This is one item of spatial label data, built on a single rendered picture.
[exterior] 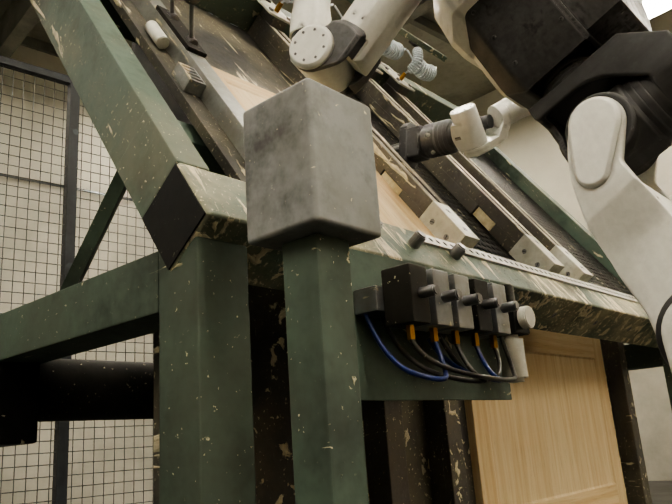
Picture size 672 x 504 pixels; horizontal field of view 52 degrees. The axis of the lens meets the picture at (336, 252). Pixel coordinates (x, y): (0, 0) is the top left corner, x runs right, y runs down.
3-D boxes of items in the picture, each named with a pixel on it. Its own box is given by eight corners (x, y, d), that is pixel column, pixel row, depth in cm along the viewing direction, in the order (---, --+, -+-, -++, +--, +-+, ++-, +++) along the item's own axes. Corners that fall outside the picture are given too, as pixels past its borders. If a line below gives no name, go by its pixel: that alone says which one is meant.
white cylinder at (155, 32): (142, 29, 154) (153, 46, 149) (148, 17, 153) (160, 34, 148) (153, 34, 156) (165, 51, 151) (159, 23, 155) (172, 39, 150)
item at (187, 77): (183, 91, 138) (190, 78, 137) (171, 73, 142) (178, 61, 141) (199, 97, 141) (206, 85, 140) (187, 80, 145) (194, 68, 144)
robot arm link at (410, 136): (414, 173, 186) (452, 166, 178) (392, 165, 179) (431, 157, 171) (416, 129, 188) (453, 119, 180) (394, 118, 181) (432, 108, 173)
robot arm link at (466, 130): (441, 161, 174) (480, 153, 166) (426, 122, 170) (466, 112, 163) (460, 143, 182) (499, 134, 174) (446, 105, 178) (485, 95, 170)
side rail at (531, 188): (644, 326, 255) (666, 305, 251) (467, 156, 319) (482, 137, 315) (652, 328, 261) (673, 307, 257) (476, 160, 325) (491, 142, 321)
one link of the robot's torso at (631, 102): (688, 146, 111) (646, 95, 116) (660, 121, 101) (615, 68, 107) (619, 197, 117) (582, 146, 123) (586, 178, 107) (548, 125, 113)
